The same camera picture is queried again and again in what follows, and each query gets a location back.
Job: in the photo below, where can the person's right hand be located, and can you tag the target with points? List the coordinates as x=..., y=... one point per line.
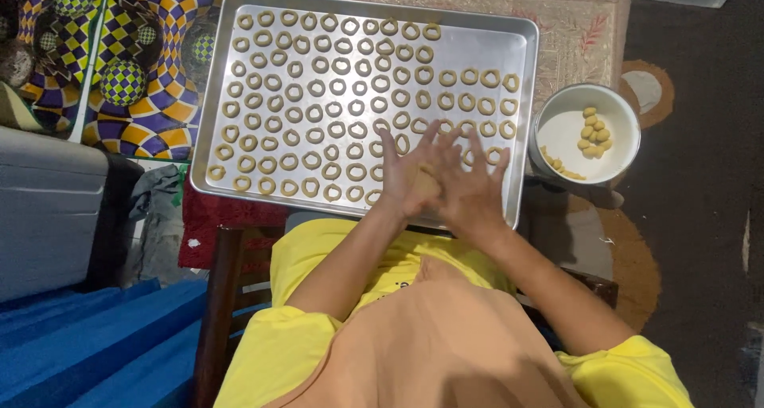
x=471, y=202

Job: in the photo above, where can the person's left hand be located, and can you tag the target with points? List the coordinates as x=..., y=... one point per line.
x=406, y=184

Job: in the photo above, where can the person's left fingers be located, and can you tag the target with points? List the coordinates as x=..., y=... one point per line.
x=412, y=148

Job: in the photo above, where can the person's right fingers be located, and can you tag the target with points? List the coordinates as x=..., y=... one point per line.
x=477, y=154

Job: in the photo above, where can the yellow dough lump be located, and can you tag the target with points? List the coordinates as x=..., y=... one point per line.
x=427, y=182

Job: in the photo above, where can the yellow dough scraps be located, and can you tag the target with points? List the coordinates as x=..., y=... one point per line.
x=561, y=168

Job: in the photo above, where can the white round bowl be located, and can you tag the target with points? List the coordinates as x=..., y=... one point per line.
x=561, y=134

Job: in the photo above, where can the silver metal baking tray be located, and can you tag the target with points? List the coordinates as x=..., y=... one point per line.
x=471, y=56

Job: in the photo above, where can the pile of yellow dough balls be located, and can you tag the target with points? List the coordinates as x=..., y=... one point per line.
x=594, y=134

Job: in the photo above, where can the brown and grey rug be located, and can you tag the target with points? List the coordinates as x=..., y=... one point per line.
x=632, y=264

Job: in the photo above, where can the peach headscarf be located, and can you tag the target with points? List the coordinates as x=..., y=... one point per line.
x=430, y=348

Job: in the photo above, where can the red fuzzy cloth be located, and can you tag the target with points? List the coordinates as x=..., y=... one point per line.
x=221, y=223

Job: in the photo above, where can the yellow shirt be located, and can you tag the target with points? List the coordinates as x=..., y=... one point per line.
x=286, y=348

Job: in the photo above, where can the purple yellow checkered patterned cloth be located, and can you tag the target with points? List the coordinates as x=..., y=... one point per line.
x=161, y=91

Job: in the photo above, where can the grey crumpled cloth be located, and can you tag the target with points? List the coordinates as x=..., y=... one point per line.
x=156, y=229

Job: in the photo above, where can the blue cloth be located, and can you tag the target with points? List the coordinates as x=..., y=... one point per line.
x=107, y=342

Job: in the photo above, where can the grey plastic container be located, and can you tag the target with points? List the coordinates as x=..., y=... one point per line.
x=48, y=211

